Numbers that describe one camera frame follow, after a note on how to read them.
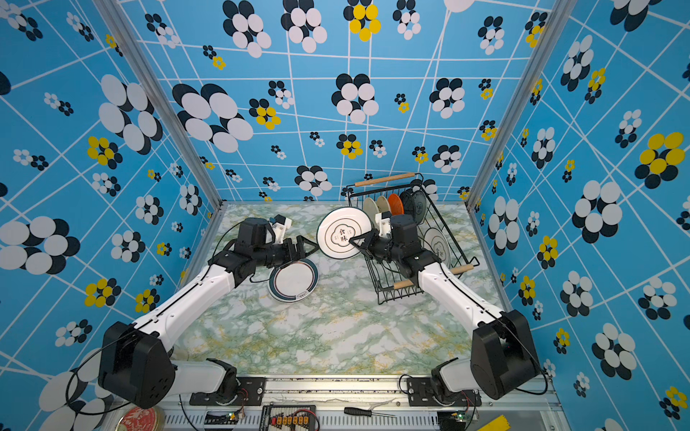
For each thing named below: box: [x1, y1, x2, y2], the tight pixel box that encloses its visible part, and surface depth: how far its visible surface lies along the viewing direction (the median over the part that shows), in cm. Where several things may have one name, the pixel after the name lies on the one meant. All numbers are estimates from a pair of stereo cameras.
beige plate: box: [375, 195, 391, 214], surface depth 102 cm
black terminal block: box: [259, 403, 320, 431], surface depth 70 cm
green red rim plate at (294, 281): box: [267, 258, 320, 303], surface depth 94 cm
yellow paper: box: [477, 414, 512, 431], surface depth 69 cm
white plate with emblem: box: [316, 206, 372, 260], surface depth 82 cm
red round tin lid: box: [115, 405, 166, 431], surface depth 68 cm
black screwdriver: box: [344, 406, 395, 417], surface depth 72 cm
